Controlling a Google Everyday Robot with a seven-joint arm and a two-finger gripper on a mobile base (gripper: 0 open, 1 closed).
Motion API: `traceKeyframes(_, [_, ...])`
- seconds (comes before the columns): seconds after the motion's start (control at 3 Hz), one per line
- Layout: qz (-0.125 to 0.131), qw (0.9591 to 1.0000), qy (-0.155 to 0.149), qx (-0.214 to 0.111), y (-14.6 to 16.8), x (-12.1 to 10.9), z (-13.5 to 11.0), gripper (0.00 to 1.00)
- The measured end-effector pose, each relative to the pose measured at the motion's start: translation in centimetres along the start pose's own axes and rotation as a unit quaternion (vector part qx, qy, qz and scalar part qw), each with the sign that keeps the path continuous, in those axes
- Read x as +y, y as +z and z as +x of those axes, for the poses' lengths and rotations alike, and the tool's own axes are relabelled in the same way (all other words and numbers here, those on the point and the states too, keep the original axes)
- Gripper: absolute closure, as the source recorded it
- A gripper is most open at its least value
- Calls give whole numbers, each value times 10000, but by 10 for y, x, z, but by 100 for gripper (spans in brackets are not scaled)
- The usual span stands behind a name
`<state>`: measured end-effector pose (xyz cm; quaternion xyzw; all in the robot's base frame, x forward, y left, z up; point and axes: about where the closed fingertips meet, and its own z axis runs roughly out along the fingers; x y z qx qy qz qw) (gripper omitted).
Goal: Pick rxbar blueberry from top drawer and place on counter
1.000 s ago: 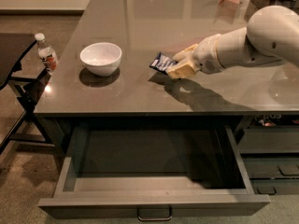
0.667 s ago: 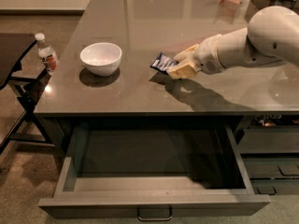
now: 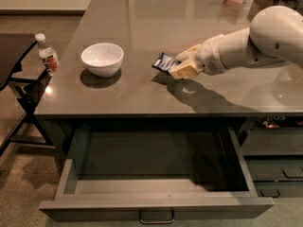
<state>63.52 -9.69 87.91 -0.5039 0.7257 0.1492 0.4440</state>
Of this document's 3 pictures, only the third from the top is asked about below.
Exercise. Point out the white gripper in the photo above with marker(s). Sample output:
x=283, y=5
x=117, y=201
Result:
x=209, y=58

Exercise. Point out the dark blue rxbar wrapper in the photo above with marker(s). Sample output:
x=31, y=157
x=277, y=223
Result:
x=165, y=62

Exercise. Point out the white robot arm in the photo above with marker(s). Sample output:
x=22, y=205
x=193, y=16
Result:
x=274, y=37

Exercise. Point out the grey open top drawer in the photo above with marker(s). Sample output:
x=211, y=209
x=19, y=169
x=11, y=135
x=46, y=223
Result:
x=113, y=175

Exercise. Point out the white ceramic bowl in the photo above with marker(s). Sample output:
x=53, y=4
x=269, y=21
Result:
x=103, y=59

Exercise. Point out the grey lower side drawers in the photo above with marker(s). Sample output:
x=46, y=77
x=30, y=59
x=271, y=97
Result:
x=273, y=149

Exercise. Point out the clear plastic water bottle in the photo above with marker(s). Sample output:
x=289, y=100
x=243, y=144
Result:
x=47, y=54

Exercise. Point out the dark folding chair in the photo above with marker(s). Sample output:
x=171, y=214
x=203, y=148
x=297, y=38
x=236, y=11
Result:
x=13, y=48

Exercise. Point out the metal drawer handle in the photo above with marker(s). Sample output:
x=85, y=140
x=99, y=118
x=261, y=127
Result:
x=156, y=217

